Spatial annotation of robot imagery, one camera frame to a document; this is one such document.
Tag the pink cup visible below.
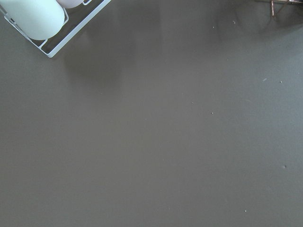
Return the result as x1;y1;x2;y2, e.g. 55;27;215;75
56;0;83;9

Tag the mint green cup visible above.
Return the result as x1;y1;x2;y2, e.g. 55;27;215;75
0;0;65;40

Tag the white wire cup rack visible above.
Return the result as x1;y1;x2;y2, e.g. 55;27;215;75
0;0;110;58

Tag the copper wire bottle rack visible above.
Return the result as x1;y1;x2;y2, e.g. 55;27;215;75
254;0;303;17

